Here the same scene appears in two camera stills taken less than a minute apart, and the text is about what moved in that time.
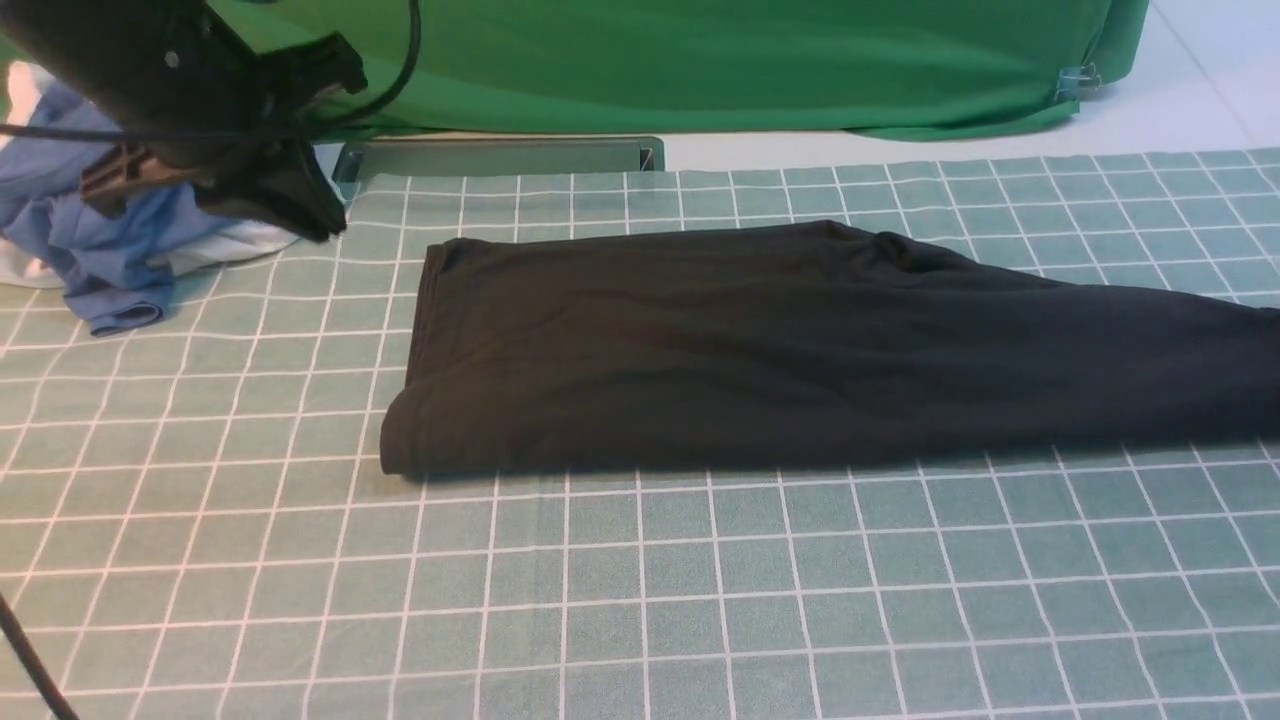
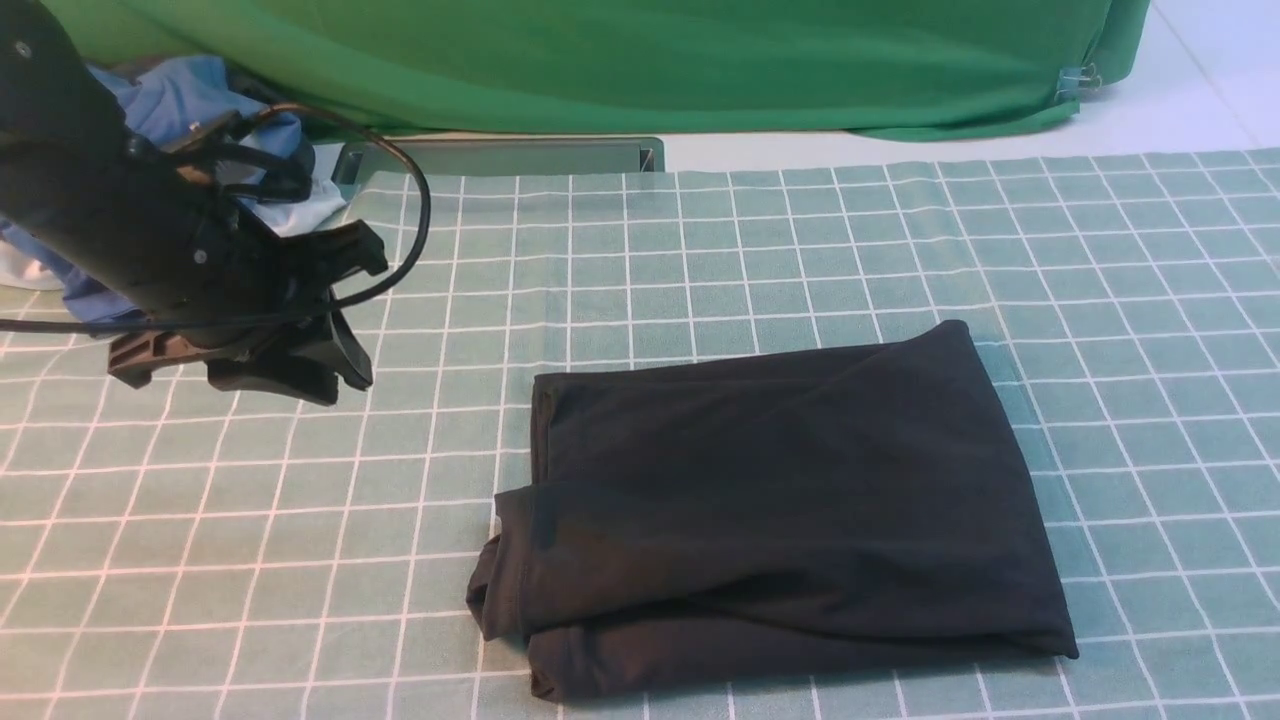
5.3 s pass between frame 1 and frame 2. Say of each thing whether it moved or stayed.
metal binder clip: stayed
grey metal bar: stayed
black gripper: moved
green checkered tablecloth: stayed
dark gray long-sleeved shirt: moved
